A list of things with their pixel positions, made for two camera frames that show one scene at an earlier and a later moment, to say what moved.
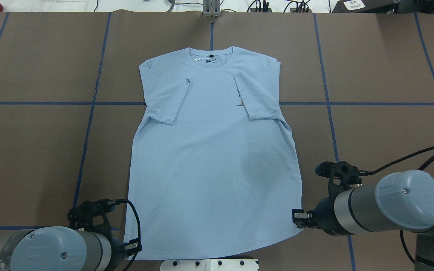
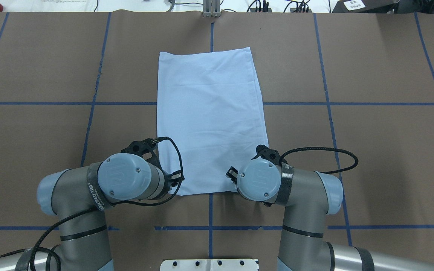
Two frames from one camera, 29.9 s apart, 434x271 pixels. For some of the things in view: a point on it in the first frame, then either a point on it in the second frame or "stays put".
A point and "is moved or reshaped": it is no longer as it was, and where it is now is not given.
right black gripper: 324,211 to 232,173
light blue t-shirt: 213,171 is moved or reshaped
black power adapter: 366,6 stays put
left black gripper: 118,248 to 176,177
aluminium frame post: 211,8 stays put
